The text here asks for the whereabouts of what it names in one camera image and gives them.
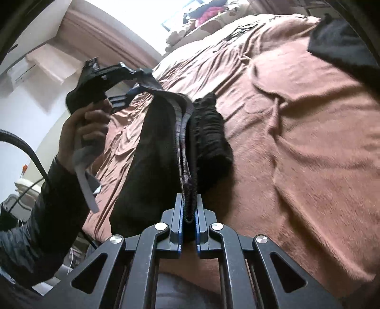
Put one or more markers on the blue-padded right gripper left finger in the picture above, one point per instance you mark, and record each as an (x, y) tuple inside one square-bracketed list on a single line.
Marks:
[(122, 272)]

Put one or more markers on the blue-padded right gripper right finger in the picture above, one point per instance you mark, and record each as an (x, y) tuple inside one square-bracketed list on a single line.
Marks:
[(254, 271)]

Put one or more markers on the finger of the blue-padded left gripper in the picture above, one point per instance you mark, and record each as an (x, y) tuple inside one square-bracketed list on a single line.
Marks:
[(121, 102), (138, 78)]

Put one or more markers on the black pants with patterned lining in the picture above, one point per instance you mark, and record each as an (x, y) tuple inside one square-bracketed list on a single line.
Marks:
[(182, 149)]

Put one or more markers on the left forearm in dark sleeve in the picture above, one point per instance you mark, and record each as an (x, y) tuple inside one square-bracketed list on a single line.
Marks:
[(33, 253)]

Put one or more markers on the person's left hand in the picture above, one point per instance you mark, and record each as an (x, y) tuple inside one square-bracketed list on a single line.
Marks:
[(87, 123)]

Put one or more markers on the person's knee in grey pants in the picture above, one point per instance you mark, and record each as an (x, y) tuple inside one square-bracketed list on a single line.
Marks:
[(175, 292)]

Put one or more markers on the beige plush toy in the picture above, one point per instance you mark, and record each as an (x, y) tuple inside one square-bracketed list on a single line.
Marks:
[(177, 39)]

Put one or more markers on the left pink curtain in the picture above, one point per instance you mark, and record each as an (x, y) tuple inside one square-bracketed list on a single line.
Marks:
[(86, 32)]

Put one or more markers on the white air conditioner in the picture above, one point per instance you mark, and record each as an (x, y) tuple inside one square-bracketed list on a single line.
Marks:
[(20, 72)]

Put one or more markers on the pink cloth on windowsill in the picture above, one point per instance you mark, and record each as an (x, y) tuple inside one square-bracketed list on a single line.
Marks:
[(210, 13)]

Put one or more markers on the bear print windowsill cushion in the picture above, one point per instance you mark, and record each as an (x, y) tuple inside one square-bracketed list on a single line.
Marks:
[(216, 23)]

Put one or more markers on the brown bed blanket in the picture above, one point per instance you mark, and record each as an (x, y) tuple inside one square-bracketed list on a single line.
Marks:
[(305, 140)]

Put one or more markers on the black garment at bed edge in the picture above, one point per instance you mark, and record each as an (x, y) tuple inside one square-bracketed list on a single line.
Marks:
[(334, 41)]

